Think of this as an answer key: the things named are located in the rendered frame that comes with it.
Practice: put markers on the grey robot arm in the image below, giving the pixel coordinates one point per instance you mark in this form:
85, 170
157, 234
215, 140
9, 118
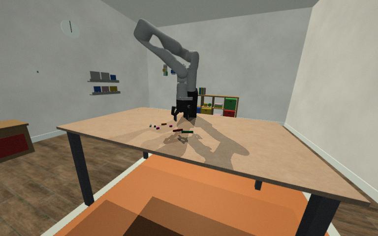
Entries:
186, 77

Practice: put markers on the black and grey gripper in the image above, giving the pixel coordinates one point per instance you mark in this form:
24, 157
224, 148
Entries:
181, 106

